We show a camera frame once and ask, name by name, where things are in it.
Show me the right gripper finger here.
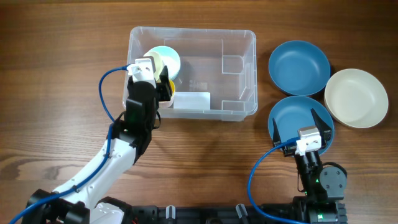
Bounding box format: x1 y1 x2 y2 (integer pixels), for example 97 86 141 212
310 108 332 137
272 118 282 146

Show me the cream pale yellow cup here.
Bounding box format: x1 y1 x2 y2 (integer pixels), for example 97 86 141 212
144 51 164 82

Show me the dark blue plate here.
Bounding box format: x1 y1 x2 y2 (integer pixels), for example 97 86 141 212
268 96 335 155
268 40 331 96

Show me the light blue bowl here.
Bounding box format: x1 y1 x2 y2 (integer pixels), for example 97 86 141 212
149 45 181 80

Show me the cream beige plate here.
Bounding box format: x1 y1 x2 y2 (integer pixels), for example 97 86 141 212
324 68 389 129

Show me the pink cup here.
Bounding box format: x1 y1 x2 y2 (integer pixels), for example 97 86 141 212
159 98 174 108

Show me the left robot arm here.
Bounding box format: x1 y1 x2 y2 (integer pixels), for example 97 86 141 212
11 64 172 223

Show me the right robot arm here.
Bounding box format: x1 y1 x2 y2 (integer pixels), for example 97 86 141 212
262 109 348 224

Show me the clear plastic storage container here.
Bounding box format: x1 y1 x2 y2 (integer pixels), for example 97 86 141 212
127 26 258 121

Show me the right blue cable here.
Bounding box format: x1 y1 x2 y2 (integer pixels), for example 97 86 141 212
247 136 308 224

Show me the blue cable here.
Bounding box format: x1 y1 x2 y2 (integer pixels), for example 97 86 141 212
247 136 308 224
9 63 131 224

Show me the left blue cable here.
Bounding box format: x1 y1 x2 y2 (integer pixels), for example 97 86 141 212
9 63 131 224

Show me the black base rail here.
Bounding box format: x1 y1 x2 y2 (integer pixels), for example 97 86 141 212
124 203 348 224

